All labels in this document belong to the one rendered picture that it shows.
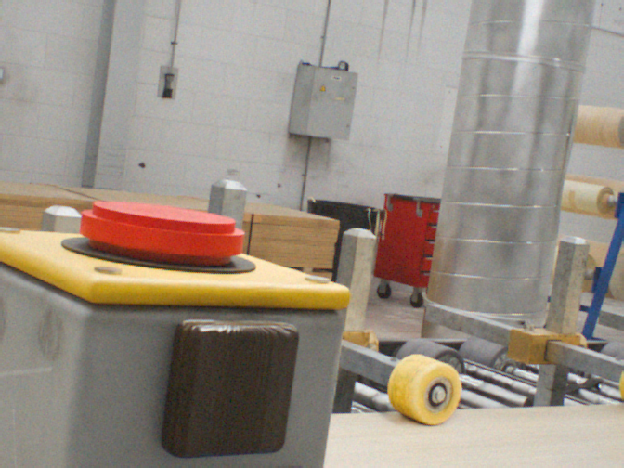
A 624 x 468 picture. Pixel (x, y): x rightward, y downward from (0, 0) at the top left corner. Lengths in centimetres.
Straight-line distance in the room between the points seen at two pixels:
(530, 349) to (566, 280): 13
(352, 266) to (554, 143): 309
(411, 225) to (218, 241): 872
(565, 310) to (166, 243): 177
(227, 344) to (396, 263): 883
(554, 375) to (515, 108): 273
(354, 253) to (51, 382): 146
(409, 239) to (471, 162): 429
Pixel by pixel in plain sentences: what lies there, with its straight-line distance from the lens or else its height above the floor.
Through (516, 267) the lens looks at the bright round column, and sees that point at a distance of 474.
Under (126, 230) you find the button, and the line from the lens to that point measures 28.
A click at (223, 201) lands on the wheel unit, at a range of 158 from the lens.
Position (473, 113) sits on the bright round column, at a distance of 477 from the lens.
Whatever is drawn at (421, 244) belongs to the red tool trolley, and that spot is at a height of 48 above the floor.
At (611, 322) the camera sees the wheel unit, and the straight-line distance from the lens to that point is 254.
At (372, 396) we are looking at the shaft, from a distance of 210.
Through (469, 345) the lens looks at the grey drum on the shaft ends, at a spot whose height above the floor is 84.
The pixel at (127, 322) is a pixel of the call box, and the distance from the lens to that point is 26.
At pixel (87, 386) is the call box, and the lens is 26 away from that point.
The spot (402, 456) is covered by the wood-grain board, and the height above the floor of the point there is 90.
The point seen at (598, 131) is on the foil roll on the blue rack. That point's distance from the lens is 801.
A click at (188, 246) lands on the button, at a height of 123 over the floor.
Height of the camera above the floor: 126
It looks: 6 degrees down
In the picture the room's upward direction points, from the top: 8 degrees clockwise
